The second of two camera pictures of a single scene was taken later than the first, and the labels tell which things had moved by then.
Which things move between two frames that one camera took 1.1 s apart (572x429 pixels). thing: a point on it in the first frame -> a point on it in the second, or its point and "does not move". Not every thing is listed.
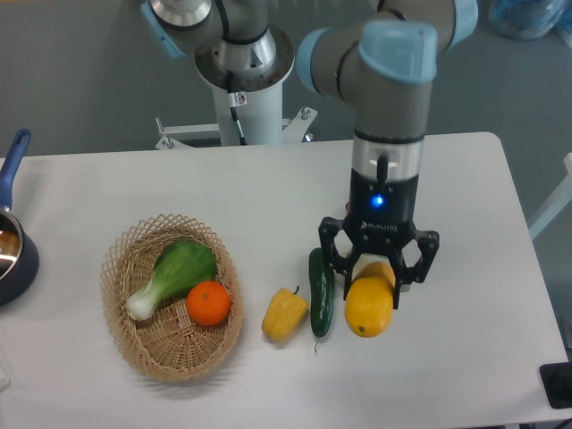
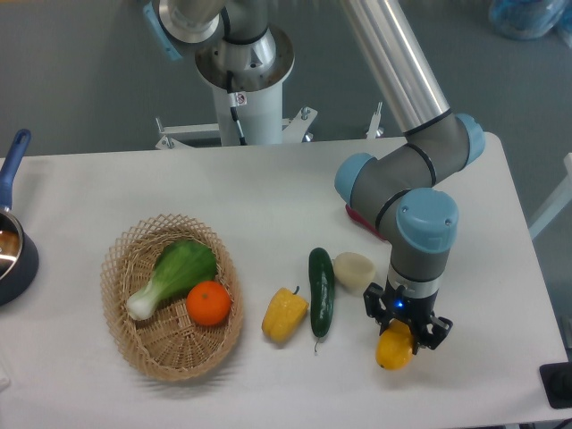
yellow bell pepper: x=283 y=315 does not move
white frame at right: x=559 y=204 does not move
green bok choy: x=180 y=266 does not move
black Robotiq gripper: x=382 y=215 -> x=417 y=311
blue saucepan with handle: x=19 y=254 does not move
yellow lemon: x=369 y=308 -> x=394 y=346
